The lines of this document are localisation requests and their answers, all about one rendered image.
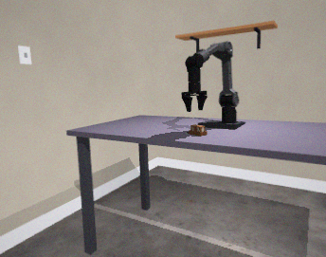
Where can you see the brown number cube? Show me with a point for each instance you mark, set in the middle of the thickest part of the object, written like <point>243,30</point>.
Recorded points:
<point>193,128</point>
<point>200,128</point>

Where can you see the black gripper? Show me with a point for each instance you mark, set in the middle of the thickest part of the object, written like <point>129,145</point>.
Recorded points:
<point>193,89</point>

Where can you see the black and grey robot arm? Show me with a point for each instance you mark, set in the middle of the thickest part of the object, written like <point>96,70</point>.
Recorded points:
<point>227,102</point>

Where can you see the brown rectangular tray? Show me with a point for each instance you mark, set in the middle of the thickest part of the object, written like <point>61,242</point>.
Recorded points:
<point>198,133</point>

